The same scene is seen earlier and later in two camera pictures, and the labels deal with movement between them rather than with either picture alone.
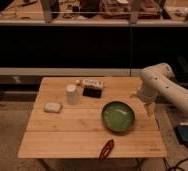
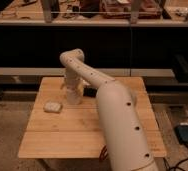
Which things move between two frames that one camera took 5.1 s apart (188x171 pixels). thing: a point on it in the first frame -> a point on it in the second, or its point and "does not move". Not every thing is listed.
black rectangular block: x=92 y=92 does not move
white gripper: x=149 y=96 -> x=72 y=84
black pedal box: x=187 y=133 does not move
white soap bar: x=52 y=107 does not move
